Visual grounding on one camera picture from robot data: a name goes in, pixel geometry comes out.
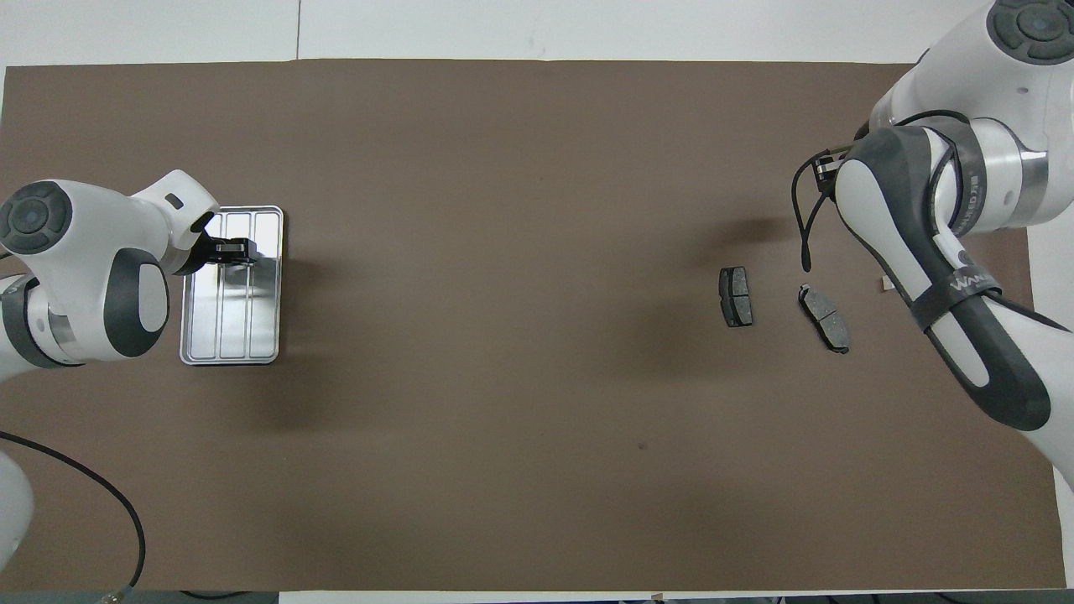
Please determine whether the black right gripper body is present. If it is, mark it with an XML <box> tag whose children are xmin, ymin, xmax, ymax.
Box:
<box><xmin>812</xmin><ymin>148</ymin><xmax>852</xmax><ymax>183</ymax></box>

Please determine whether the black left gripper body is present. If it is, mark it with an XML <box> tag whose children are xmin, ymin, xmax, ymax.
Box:
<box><xmin>186</xmin><ymin>211</ymin><xmax>221</xmax><ymax>276</ymax></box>

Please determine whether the silver metal tray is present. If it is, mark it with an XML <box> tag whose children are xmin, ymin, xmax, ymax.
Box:
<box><xmin>180</xmin><ymin>206</ymin><xmax>284</xmax><ymax>367</ymax></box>

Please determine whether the curved dark brake pad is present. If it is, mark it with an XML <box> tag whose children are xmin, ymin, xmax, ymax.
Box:
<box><xmin>798</xmin><ymin>284</ymin><xmax>851</xmax><ymax>354</ymax></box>

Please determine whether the rectangular dark brake pad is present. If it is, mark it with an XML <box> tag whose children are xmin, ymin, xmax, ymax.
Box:
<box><xmin>719</xmin><ymin>267</ymin><xmax>753</xmax><ymax>328</ymax></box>

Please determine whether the brown table mat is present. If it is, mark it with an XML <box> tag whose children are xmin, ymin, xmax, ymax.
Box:
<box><xmin>0</xmin><ymin>59</ymin><xmax>1066</xmax><ymax>592</ymax></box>

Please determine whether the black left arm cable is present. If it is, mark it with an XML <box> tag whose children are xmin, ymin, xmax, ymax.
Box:
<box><xmin>0</xmin><ymin>430</ymin><xmax>147</xmax><ymax>601</ymax></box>

